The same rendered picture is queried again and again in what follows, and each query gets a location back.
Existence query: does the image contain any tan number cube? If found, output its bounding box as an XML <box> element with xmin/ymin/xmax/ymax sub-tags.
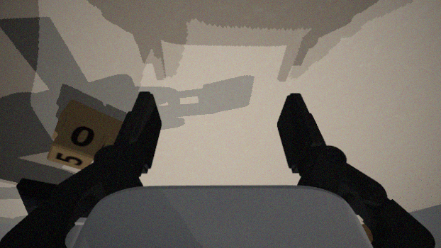
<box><xmin>47</xmin><ymin>120</ymin><xmax>106</xmax><ymax>170</ymax></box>
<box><xmin>100</xmin><ymin>136</ymin><xmax>116</xmax><ymax>149</ymax></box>

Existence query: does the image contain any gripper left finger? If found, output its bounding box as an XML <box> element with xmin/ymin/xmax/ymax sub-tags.
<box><xmin>0</xmin><ymin>91</ymin><xmax>162</xmax><ymax>248</ymax></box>

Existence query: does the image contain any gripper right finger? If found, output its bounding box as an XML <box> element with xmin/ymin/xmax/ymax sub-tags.
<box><xmin>277</xmin><ymin>93</ymin><xmax>435</xmax><ymax>248</ymax></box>

